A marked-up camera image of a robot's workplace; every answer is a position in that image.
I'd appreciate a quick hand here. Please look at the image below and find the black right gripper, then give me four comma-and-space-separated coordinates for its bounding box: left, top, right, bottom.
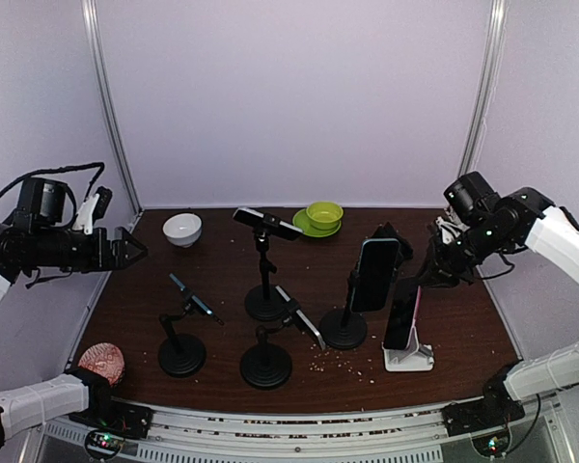
416, 216, 510, 287

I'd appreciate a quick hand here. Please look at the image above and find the pink cased smartphone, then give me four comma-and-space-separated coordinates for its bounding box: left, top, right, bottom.
383, 278, 421, 350

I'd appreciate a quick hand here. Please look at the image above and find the large black smartphone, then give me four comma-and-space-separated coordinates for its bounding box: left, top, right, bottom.
372, 222, 414, 262

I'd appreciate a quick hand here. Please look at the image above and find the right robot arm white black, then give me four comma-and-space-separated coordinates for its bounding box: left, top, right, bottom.
417, 172, 579, 426

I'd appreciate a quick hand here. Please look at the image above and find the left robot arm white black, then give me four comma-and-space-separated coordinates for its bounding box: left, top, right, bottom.
0, 177, 148, 449

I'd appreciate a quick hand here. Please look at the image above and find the blue phone on right stand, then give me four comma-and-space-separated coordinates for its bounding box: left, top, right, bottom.
349, 238, 400, 313

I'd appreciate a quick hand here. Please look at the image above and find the teal phone on left stand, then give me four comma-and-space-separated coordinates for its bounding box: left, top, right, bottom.
169, 273, 213, 316

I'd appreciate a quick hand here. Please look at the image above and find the white folding phone stand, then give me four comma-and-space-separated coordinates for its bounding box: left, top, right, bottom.
382, 327, 435, 372

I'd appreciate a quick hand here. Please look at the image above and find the black round-base stand right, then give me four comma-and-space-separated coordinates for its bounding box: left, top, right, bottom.
318, 262, 399, 350

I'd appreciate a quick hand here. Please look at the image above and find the black round-base stand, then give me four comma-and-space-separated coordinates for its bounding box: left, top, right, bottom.
157, 308, 224, 378
244, 230, 283, 322
318, 262, 399, 350
239, 298, 299, 391

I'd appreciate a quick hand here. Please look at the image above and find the black round-base stand left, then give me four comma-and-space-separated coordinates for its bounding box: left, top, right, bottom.
157, 308, 224, 378

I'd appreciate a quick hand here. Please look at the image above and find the black round-base stand back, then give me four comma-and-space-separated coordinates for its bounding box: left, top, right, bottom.
244, 230, 283, 322

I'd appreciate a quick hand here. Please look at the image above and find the black round-base stand front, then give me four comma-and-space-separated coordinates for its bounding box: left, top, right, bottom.
239, 298, 299, 391

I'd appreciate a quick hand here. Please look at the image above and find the white ceramic bowl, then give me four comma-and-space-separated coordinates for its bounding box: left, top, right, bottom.
162, 213, 203, 248

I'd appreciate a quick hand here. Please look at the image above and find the red patterned bowl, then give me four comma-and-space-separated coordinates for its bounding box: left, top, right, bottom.
77, 342, 125, 387

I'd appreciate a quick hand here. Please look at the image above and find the green plastic bowl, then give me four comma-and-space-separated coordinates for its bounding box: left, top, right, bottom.
306, 201, 344, 231

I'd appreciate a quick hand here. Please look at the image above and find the green plastic plate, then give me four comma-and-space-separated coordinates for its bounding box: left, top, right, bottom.
292, 208, 343, 238

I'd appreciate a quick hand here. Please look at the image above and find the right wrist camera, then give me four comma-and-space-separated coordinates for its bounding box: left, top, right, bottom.
435, 217, 463, 244

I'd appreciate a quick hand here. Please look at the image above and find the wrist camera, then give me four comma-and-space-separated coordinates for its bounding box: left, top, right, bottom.
435, 217, 463, 244
71, 186, 113, 234

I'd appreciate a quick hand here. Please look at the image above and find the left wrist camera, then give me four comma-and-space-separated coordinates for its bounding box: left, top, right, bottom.
71, 186, 113, 234

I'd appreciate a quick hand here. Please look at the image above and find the left black braided cable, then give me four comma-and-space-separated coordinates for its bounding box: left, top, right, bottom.
0, 161, 105, 228

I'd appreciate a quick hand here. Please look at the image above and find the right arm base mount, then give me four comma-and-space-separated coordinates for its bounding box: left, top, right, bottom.
441, 397, 525, 437

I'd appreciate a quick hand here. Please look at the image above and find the front aluminium rail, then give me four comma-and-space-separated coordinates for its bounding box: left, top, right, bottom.
33, 393, 561, 463

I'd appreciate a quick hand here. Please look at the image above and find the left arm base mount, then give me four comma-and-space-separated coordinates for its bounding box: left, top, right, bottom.
68, 398, 153, 440

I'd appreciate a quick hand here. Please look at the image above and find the left aluminium frame post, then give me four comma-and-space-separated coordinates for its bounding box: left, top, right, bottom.
81, 0, 143, 215

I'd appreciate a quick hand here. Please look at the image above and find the aluminium frame post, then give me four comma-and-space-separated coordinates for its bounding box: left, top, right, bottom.
456, 0, 508, 179
81, 0, 143, 215

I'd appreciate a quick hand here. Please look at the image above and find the right aluminium frame post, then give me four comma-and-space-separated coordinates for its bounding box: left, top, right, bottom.
456, 0, 508, 179

